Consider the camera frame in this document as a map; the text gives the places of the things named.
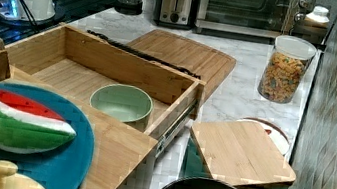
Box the wooden drawer with black handle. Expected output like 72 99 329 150
6 24 203 152

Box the light green bowl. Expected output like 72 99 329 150
89 84 154 131

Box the large wooden cutting board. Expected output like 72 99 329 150
128 29 236 102

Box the teal box with wooden lid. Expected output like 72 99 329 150
180 120 296 189

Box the silver black toaster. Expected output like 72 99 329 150
153 0 194 30

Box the blue round plate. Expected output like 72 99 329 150
0 82 95 189

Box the plush watermelon slice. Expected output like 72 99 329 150
0 89 77 154

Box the white capped juice bottle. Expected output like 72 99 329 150
304 6 329 29

